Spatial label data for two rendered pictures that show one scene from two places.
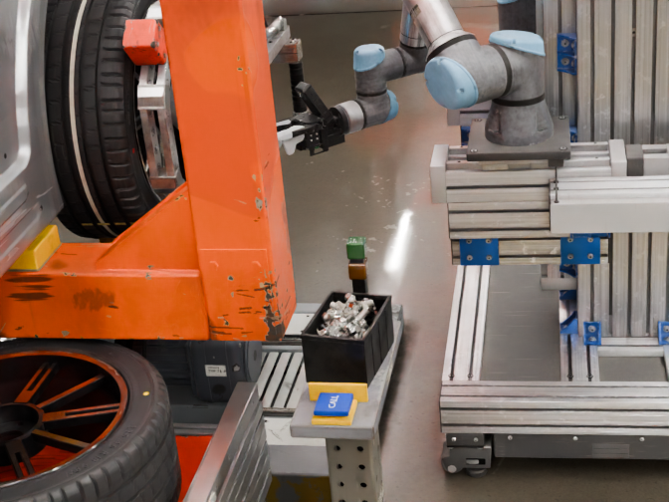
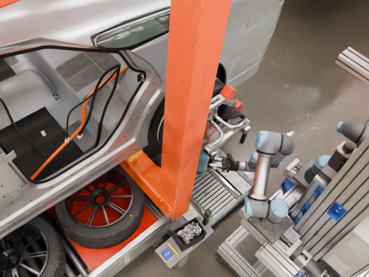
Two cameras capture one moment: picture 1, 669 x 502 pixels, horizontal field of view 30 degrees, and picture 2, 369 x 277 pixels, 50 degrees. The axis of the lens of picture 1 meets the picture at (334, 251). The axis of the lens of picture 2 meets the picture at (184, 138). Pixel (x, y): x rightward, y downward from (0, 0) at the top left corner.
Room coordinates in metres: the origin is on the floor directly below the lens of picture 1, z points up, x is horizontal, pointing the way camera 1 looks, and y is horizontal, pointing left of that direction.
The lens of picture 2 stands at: (1.32, -0.43, 3.19)
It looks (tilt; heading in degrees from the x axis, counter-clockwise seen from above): 55 degrees down; 29
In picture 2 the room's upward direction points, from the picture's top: 8 degrees clockwise
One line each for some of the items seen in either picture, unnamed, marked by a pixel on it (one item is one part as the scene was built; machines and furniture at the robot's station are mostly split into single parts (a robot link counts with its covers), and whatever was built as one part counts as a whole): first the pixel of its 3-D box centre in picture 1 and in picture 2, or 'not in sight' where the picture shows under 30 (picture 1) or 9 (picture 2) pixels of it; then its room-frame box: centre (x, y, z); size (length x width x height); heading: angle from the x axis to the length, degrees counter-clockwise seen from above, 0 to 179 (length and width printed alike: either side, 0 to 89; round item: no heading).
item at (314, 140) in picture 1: (319, 129); (229, 165); (2.80, 0.01, 0.80); 0.12 x 0.08 x 0.09; 122
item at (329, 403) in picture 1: (334, 406); (167, 254); (2.11, 0.03, 0.47); 0.07 x 0.07 x 0.02; 77
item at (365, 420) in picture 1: (349, 376); (184, 241); (2.28, -0.01, 0.44); 0.43 x 0.17 x 0.03; 167
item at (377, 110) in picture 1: (372, 108); (252, 166); (2.89, -0.13, 0.81); 0.11 x 0.08 x 0.09; 122
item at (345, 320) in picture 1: (348, 336); (189, 234); (2.31, -0.01, 0.51); 0.20 x 0.14 x 0.13; 159
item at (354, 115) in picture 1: (345, 118); (241, 165); (2.85, -0.06, 0.81); 0.08 x 0.05 x 0.08; 32
